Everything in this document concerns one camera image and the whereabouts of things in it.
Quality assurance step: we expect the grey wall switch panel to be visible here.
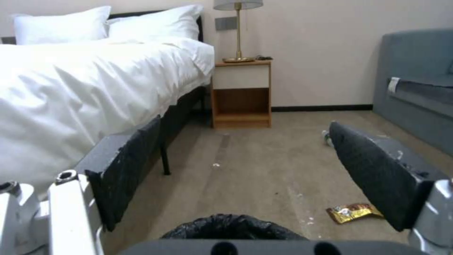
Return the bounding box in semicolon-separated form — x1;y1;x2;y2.
214;16;239;30

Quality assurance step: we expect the black bed frame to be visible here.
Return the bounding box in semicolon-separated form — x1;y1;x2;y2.
105;10;213;176

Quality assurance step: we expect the gold snack wrapper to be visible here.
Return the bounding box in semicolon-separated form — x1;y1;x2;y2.
326;203;385;225

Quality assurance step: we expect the white duvet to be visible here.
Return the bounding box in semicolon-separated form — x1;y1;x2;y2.
0;36;216;201

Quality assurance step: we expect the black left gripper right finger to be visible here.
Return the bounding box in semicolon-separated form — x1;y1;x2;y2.
329;121;453;255

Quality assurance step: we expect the brass table lamp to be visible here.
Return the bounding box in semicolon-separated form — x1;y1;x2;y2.
213;0;264;63

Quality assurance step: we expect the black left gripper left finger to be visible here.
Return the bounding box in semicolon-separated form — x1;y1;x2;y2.
0;114;162;255

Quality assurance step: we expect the white pillow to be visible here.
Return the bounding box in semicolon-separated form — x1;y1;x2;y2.
105;5;205;43
11;6;113;46

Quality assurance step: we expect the grey sofa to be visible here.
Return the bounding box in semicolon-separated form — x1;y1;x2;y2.
372;29;453;157

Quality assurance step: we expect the trash bin with black bag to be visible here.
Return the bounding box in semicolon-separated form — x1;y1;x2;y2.
161;213;309;242

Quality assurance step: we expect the wooden nightstand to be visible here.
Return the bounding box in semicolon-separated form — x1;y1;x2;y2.
211;59;273;129

